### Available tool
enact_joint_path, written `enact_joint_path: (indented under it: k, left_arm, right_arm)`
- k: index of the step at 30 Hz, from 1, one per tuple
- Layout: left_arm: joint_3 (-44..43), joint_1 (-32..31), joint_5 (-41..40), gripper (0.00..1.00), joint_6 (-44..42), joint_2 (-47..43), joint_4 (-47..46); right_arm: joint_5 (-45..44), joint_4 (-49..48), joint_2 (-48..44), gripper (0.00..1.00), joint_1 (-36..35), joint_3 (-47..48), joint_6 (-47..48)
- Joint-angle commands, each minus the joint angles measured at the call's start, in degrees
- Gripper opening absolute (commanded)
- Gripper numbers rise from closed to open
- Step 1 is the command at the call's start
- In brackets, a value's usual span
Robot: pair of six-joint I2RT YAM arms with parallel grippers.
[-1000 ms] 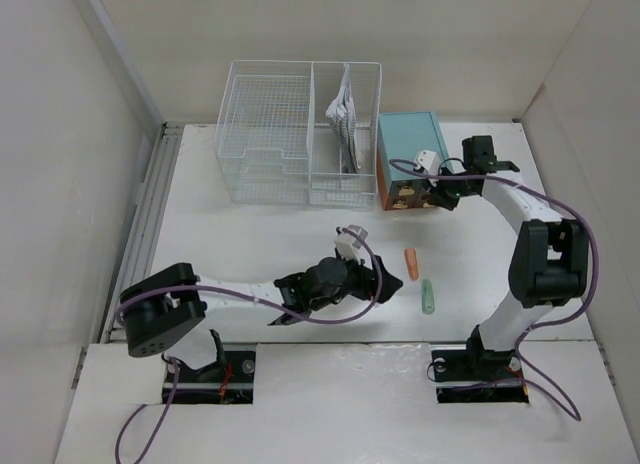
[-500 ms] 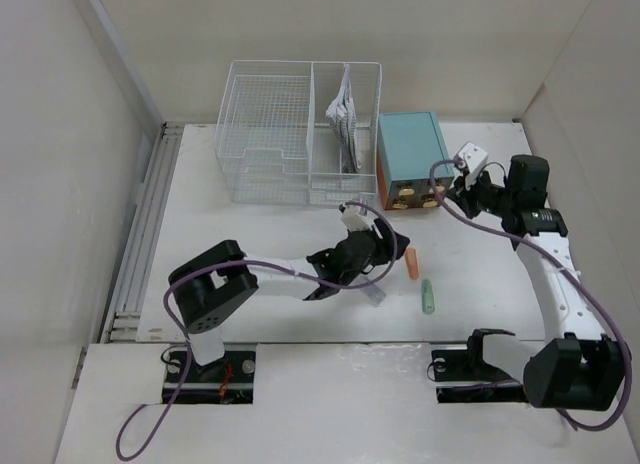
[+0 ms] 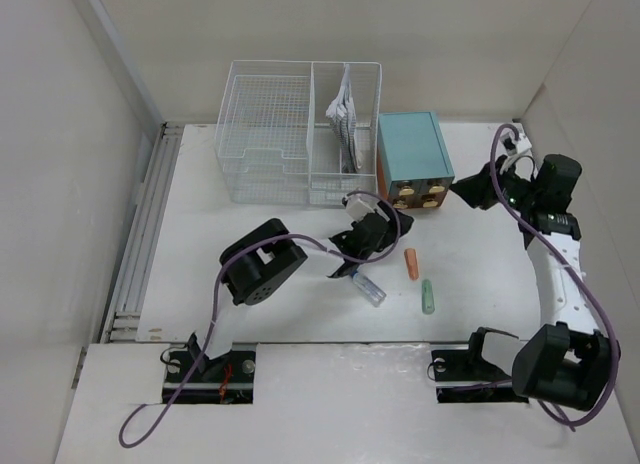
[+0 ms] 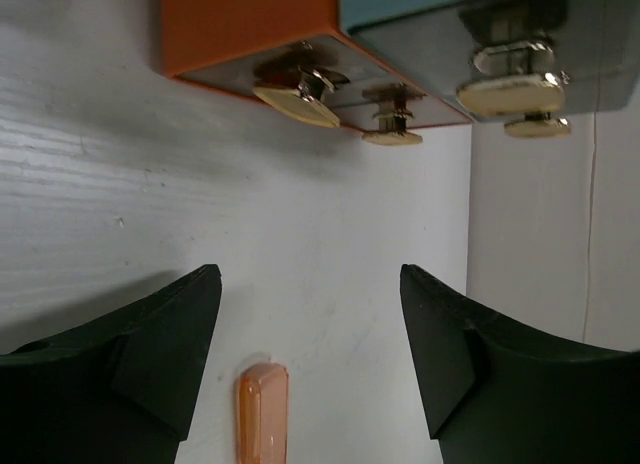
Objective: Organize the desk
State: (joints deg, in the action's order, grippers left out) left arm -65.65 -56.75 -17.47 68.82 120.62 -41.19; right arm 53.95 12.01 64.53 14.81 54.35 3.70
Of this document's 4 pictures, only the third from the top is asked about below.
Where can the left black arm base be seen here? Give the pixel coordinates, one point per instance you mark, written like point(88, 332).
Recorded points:
point(228, 380)

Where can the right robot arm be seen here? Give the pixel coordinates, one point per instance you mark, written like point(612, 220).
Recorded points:
point(568, 361)

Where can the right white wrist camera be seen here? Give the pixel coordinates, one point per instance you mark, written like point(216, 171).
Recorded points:
point(515, 145)

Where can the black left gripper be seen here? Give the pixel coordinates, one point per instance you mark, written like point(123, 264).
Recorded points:
point(391, 232)

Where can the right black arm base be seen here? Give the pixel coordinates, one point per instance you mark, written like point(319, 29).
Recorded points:
point(478, 371)

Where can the teal orange drawer box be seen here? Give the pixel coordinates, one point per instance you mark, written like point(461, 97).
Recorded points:
point(414, 170)

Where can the grey setup guide booklet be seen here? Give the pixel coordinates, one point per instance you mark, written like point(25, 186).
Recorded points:
point(342, 117)

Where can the green plastic case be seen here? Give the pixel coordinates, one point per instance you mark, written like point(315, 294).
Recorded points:
point(427, 297)

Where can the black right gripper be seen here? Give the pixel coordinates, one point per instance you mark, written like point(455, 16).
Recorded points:
point(478, 189)

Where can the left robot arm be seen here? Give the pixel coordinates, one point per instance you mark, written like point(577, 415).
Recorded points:
point(258, 264)

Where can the aluminium rail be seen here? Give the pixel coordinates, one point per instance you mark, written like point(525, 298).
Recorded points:
point(126, 298)

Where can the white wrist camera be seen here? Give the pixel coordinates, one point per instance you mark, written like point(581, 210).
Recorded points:
point(359, 205)
point(515, 145)

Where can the orange plastic case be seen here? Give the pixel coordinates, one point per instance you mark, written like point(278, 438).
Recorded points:
point(411, 260)

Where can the clear blue-cap spray bottle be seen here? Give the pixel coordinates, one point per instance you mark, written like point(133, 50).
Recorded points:
point(373, 293)

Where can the white wire mesh organizer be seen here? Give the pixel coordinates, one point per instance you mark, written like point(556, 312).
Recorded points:
point(274, 144)

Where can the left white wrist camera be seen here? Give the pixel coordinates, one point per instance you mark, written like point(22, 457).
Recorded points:
point(359, 205)

